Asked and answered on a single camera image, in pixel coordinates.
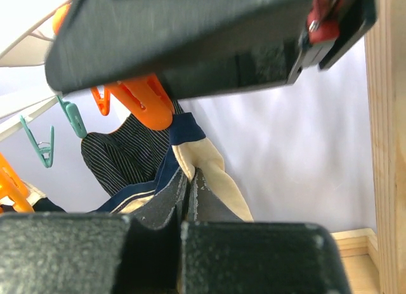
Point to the orange clothes peg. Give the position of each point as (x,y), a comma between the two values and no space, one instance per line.
(142,100)
(13,188)

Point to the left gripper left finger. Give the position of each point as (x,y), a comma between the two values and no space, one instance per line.
(157,212)

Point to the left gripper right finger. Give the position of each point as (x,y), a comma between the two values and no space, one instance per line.
(204,205)

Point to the black underwear white waistband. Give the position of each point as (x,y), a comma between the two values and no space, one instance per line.
(36,198)

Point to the white round clip hanger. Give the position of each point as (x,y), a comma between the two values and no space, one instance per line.
(26,36)

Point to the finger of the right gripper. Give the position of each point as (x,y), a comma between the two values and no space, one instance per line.
(203,47)

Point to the beige underwear navy trim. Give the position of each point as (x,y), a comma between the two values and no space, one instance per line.
(193,150)

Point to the wooden drying rack frame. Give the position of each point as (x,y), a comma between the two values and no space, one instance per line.
(385,59)

